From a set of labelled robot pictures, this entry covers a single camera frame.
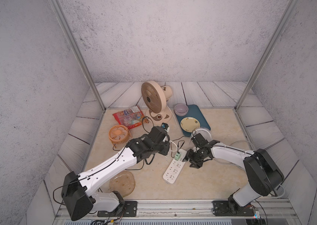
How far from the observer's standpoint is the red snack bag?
109 centimetres

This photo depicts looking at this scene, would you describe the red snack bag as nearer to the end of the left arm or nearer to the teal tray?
the teal tray

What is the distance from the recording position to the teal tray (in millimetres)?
1083
